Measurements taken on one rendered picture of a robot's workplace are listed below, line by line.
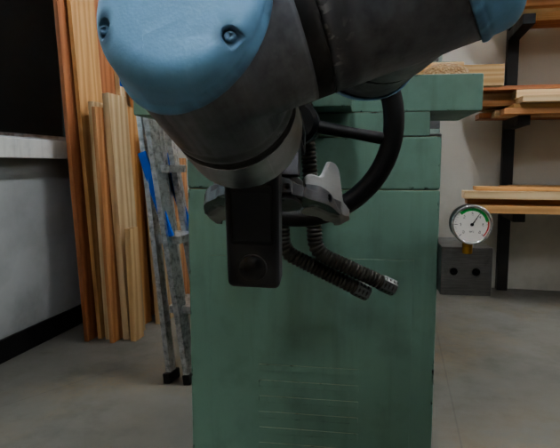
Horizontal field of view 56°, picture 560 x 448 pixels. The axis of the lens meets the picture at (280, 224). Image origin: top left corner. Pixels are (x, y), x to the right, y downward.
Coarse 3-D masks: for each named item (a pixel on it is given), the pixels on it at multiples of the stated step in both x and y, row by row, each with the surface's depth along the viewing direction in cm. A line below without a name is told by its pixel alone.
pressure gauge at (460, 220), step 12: (468, 204) 82; (456, 216) 82; (468, 216) 82; (480, 216) 82; (456, 228) 83; (468, 228) 82; (480, 228) 82; (468, 240) 83; (480, 240) 82; (468, 252) 85
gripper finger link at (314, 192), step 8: (304, 192) 47; (312, 192) 48; (320, 192) 49; (328, 192) 50; (304, 200) 48; (312, 200) 48; (320, 200) 48; (328, 200) 49; (336, 200) 52; (320, 208) 50; (328, 208) 50; (336, 208) 51
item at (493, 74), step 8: (488, 64) 100; (496, 64) 99; (504, 64) 99; (472, 72) 100; (480, 72) 100; (488, 72) 100; (496, 72) 99; (504, 72) 99; (488, 80) 100; (496, 80) 100
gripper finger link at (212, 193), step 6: (210, 186) 50; (216, 186) 50; (210, 192) 50; (216, 192) 49; (204, 198) 52; (210, 198) 50; (216, 198) 49; (222, 198) 49; (204, 204) 51; (210, 204) 51; (216, 204) 51; (222, 204) 51; (204, 210) 53; (210, 210) 53
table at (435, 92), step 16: (416, 80) 87; (432, 80) 87; (448, 80) 86; (464, 80) 86; (480, 80) 86; (336, 96) 80; (416, 96) 87; (432, 96) 87; (448, 96) 87; (464, 96) 86; (480, 96) 86; (144, 112) 95; (320, 112) 89; (336, 112) 90; (352, 112) 89; (432, 112) 89; (448, 112) 89; (464, 112) 89
